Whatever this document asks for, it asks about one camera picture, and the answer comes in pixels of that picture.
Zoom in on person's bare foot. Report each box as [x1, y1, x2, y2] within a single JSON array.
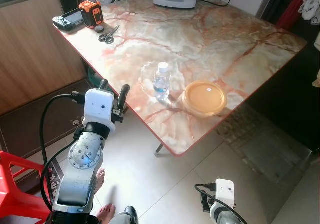
[[94, 167, 107, 192], [96, 204, 117, 223]]

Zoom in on orange and black device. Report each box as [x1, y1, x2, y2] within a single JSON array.
[[79, 0, 105, 29]]

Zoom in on black handheld game console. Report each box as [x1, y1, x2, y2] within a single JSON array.
[[52, 9, 85, 31]]

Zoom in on grey patterned floor mat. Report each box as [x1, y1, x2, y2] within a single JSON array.
[[214, 103, 313, 184]]

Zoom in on black robot left foot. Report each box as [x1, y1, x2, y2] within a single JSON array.
[[122, 205, 140, 224]]

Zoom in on brown wooden cabinet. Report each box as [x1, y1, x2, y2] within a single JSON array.
[[0, 0, 90, 115]]

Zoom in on orange lidded plastic bowl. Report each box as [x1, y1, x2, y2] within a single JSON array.
[[182, 80, 228, 117]]

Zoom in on white hanging cloth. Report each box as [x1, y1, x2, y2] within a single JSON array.
[[299, 0, 320, 25]]

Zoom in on red plastic chair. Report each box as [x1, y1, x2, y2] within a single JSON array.
[[0, 150, 53, 224]]

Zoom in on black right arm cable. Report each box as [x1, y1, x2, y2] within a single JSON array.
[[194, 183, 248, 224]]

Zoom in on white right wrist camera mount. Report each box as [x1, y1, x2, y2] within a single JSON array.
[[215, 179, 235, 208]]

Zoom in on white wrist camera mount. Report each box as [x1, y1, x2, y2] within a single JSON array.
[[215, 179, 235, 208], [82, 88, 117, 132]]

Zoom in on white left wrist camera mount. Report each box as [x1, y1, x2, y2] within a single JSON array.
[[82, 88, 117, 132]]

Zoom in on black handled scissors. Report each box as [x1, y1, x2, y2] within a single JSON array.
[[98, 25, 121, 44]]

